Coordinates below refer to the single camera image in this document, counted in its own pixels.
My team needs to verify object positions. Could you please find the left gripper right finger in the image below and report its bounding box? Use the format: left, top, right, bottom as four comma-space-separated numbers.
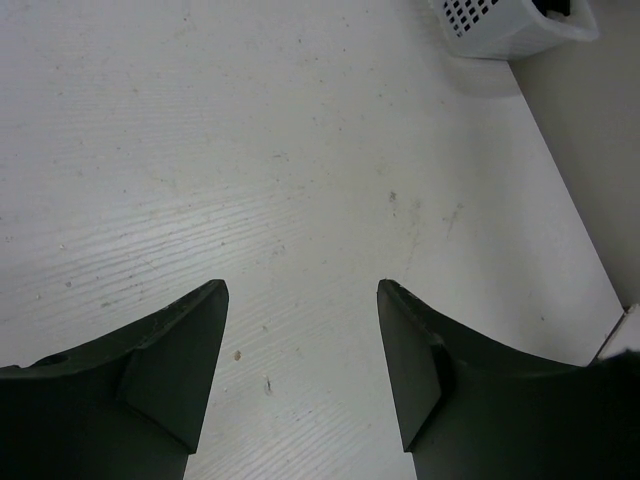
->
377, 279, 639, 479

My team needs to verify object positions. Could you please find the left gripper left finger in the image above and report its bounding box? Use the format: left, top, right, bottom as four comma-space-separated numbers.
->
1, 280, 229, 479

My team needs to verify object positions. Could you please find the black tank top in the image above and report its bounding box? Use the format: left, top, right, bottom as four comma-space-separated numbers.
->
532, 0, 571, 17

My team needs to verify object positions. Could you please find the white plastic basket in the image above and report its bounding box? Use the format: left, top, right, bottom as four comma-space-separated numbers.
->
430, 0, 599, 60

